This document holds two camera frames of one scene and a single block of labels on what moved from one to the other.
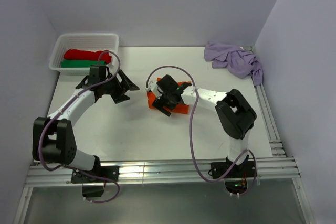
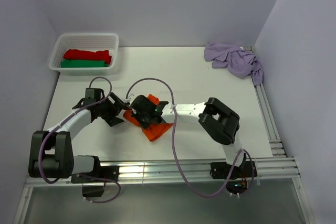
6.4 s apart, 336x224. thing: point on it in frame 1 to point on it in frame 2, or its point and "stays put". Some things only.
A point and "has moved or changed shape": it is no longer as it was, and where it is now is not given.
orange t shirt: x=181 y=108 has moved or changed shape
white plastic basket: x=73 y=54 stays put
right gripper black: x=157 y=104 to x=145 y=125
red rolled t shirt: x=75 y=54 stays put
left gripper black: x=125 y=85 to x=112 y=119
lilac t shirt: x=242 y=63 stays put
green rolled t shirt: x=81 y=63 stays put
